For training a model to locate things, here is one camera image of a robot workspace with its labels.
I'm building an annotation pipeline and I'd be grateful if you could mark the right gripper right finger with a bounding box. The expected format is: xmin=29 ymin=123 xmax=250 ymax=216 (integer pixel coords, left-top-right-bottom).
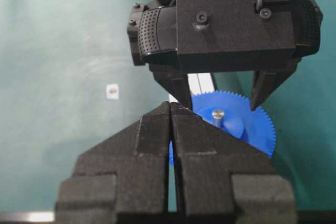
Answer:
xmin=171 ymin=103 xmax=298 ymax=223

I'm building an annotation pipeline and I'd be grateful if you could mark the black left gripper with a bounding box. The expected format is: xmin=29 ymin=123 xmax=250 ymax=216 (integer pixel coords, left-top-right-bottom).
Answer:
xmin=127 ymin=0 xmax=298 ymax=110

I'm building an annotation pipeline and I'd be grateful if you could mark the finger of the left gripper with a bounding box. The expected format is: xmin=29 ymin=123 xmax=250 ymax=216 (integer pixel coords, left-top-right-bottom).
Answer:
xmin=250 ymin=70 xmax=277 ymax=111

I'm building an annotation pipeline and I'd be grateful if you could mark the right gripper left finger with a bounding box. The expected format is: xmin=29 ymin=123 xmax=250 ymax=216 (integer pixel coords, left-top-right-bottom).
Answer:
xmin=55 ymin=102 xmax=171 ymax=223

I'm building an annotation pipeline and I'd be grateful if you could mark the large blue plastic gear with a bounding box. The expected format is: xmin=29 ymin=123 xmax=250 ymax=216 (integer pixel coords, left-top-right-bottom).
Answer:
xmin=167 ymin=90 xmax=276 ymax=167

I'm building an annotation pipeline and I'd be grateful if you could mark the right steel shaft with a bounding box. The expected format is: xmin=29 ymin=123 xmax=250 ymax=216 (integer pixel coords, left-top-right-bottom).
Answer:
xmin=212 ymin=109 xmax=225 ymax=128

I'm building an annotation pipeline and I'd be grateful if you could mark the small white sticker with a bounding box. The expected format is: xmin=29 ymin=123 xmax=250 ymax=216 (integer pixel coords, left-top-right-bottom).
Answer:
xmin=106 ymin=83 xmax=119 ymax=100

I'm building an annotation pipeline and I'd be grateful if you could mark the long aluminium extrusion rail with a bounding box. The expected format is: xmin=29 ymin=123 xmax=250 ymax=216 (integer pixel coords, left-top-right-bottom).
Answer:
xmin=188 ymin=73 xmax=216 ymax=95

